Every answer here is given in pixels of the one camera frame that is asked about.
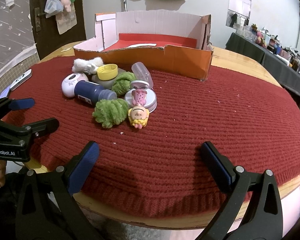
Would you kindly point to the white jar lid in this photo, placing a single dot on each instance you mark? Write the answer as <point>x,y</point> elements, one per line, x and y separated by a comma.
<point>152,102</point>

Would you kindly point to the green yarn ball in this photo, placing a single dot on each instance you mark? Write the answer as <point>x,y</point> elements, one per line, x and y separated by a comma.
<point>107,112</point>
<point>122,82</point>

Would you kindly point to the white remote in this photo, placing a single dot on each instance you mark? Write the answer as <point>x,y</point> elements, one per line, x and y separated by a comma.
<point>21,78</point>

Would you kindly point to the pink and white round device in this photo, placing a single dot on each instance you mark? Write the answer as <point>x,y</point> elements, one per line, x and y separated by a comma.
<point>70,85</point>

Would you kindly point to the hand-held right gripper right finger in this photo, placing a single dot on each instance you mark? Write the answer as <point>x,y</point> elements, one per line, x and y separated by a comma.
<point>218,166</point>

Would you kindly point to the dark wooden door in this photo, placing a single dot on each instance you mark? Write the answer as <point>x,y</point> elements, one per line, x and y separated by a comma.
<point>47,45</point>

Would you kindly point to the yellow plastic cap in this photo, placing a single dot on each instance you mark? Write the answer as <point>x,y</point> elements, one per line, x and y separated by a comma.
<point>107,71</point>

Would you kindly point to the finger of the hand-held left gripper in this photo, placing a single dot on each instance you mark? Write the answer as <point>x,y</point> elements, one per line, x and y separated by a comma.
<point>22,103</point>
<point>43,126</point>

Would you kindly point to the orange and white cardboard box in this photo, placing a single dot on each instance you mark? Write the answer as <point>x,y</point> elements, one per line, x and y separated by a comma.
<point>165,60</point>

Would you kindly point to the red knitted mat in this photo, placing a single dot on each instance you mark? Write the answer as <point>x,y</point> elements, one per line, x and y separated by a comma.
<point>190,130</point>

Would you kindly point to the pink plush toy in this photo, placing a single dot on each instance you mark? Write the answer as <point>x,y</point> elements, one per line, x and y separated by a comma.
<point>66,2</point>

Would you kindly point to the wall mirror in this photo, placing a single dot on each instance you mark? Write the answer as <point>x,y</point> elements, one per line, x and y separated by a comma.
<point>240,5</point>

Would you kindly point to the white fluffy toy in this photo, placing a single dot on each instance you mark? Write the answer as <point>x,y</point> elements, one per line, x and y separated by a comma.
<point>80,63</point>

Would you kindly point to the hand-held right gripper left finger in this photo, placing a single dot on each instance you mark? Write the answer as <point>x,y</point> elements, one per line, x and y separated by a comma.
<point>86,165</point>

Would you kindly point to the row of small goods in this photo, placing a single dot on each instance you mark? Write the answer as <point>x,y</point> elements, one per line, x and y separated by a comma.
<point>270,40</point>

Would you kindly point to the white grid cutting mat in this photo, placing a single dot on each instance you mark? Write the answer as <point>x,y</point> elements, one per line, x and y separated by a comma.
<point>15,63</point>

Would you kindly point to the clear plastic bag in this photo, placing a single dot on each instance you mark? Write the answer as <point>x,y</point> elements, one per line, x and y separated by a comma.
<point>52,5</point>

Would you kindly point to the pink doll figurine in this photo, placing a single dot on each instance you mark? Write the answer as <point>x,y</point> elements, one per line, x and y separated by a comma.
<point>138,116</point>

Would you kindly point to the dark blue bottle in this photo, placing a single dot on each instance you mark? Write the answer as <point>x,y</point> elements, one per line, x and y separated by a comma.
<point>92,91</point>

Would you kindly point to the black cloth table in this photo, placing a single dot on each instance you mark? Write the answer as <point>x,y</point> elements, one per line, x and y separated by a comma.
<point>272,60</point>

